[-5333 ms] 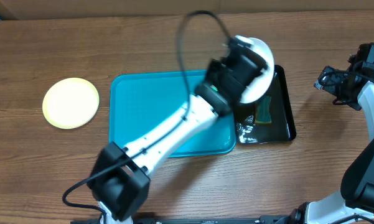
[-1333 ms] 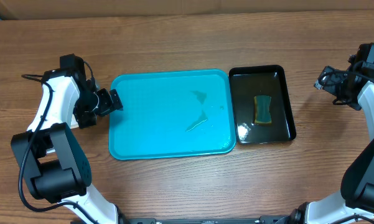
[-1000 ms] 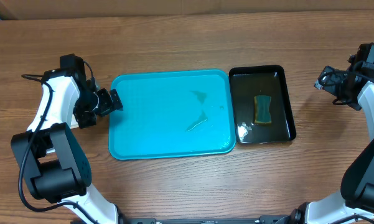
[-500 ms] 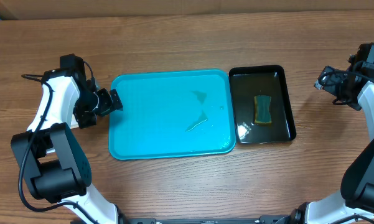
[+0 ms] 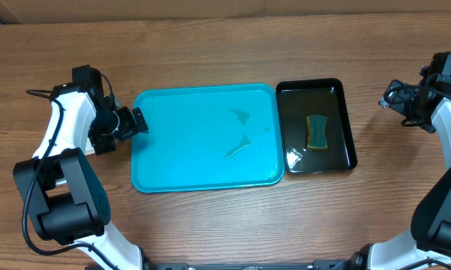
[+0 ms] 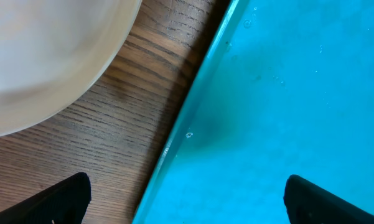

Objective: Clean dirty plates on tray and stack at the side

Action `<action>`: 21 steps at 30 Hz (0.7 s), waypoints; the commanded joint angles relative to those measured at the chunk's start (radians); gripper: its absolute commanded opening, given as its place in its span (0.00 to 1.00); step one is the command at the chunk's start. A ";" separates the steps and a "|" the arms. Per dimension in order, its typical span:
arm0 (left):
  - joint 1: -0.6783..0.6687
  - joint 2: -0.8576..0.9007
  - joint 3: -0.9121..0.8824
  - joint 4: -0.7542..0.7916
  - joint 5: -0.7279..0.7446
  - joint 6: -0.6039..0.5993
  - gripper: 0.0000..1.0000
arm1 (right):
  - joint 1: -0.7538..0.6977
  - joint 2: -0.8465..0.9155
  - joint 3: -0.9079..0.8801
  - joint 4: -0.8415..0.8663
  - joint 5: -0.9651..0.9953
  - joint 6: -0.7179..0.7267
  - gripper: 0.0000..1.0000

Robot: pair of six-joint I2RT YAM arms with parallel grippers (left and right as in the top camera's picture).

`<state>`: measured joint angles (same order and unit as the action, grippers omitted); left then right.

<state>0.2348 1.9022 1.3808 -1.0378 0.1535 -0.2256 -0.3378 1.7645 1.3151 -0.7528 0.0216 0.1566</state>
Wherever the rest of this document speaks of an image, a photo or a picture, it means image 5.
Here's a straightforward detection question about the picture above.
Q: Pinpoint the yellow green sponge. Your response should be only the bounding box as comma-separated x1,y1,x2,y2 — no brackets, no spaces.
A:
306,115,328,151

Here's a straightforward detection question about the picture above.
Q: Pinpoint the yellow plate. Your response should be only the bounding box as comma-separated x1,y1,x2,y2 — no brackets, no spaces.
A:
85,139,95,155

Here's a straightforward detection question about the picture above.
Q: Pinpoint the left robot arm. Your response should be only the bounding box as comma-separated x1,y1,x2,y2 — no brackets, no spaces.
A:
13,82,151,269

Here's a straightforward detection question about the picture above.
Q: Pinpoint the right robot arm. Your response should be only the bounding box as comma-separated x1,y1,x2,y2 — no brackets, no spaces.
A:
336,67,451,269

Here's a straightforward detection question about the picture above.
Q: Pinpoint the teal serving tray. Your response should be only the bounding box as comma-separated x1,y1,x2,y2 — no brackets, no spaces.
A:
131,83,284,194

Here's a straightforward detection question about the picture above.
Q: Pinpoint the black water tray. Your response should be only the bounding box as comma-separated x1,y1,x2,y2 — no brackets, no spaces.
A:
276,78,358,174

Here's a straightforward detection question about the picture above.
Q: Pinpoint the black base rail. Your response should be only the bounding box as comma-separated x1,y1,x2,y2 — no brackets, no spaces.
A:
150,259,357,270

